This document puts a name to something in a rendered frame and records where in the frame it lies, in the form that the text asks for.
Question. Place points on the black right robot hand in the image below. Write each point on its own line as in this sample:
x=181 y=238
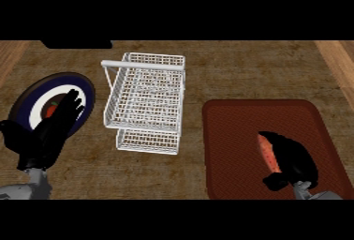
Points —
x=295 y=157

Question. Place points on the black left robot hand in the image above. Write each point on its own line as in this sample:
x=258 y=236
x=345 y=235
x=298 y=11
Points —
x=50 y=134

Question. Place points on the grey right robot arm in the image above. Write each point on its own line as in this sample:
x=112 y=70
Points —
x=309 y=192

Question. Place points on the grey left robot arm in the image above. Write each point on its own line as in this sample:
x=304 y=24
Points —
x=28 y=187

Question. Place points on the orange sweet potato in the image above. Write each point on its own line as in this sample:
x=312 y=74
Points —
x=268 y=154

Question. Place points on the red-brown tray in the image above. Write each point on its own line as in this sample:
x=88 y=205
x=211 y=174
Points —
x=239 y=137

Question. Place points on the red tomato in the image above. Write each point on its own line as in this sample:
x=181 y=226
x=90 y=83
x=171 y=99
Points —
x=50 y=109

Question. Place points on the navy and white round plate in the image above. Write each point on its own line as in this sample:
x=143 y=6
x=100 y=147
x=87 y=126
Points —
x=38 y=100

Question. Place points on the black appliance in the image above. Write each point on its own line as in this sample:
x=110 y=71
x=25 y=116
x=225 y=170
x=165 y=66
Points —
x=76 y=44

